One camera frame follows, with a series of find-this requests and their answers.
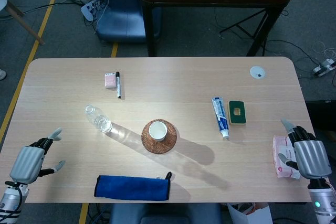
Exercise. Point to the pink wet wipes pack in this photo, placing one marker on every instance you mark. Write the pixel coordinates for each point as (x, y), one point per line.
(283, 150)

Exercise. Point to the white power strip with plugs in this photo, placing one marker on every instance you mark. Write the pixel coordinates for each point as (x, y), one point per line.
(88, 10)

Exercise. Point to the black white marker pen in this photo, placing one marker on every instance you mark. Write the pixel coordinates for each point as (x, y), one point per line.
(118, 85)

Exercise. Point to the white chair with wooden legs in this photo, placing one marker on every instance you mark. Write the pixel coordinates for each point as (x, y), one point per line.
(23, 22)

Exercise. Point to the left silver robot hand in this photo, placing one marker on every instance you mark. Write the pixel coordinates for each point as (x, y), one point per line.
(26, 161)

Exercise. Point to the white paper cup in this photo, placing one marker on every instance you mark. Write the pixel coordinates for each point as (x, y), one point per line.
(158, 130)

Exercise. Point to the blue microfiber towel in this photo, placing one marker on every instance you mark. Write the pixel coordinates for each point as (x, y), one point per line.
(131, 188)

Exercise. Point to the green yellow scouring sponge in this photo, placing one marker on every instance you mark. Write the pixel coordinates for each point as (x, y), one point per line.
(232, 115)

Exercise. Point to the black tripod legs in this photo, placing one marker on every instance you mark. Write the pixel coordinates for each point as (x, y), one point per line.
(241, 26)

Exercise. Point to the round woven rattan coaster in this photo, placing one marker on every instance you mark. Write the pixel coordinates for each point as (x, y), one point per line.
(170, 142)

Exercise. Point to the white shoe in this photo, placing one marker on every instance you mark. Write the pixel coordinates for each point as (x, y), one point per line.
(2, 74)

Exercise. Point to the blue white toothpaste tube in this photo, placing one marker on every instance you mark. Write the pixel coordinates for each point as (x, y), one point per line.
(221, 117)

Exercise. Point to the grey power strip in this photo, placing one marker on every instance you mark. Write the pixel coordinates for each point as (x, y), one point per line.
(324, 67)

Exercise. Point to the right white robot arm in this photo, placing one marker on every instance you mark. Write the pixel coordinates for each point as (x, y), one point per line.
(323, 200)

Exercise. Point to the pink white eraser block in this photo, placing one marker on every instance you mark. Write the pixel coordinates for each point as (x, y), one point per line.
(110, 81)

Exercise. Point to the white paper bag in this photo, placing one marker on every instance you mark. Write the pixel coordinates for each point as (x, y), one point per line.
(252, 214)

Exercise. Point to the transparent plastic water bottle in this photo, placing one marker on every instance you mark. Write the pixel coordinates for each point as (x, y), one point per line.
(101, 123)

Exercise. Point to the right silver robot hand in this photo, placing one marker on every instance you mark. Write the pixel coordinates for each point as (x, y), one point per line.
(311, 155)

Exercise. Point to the black box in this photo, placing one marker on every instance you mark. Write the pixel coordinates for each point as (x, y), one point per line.
(323, 113)

